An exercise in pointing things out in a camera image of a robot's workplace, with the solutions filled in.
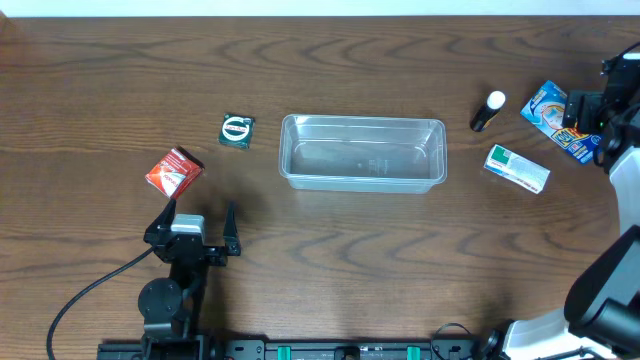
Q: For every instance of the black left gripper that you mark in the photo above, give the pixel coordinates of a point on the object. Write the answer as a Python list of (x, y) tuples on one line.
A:
[(192, 249)]

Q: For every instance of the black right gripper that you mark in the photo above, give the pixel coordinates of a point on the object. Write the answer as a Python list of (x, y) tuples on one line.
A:
[(578, 112)]

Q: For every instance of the blue medicine packet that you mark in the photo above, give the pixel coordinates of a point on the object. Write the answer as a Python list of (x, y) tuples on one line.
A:
[(545, 110)]

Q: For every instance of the white green medicine box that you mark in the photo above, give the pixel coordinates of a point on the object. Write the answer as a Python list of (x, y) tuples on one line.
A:
[(513, 167)]

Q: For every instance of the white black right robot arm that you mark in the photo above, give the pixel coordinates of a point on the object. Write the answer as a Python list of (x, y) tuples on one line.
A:
[(600, 317)]

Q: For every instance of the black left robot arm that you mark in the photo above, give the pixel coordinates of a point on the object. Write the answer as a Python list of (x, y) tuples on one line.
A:
[(171, 305)]

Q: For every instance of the clear plastic container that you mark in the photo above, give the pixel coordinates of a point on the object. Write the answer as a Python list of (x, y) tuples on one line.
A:
[(362, 154)]

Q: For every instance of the red Panadol box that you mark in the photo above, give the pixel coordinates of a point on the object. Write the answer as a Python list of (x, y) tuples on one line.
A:
[(175, 172)]

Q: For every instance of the green Zam-Buk box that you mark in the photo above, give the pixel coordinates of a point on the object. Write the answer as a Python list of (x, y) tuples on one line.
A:
[(236, 131)]

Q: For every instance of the black bottle white cap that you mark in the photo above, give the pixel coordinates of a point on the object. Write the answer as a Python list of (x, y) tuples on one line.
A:
[(485, 114)]

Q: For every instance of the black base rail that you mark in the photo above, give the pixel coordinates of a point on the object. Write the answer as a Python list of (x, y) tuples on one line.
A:
[(247, 349)]

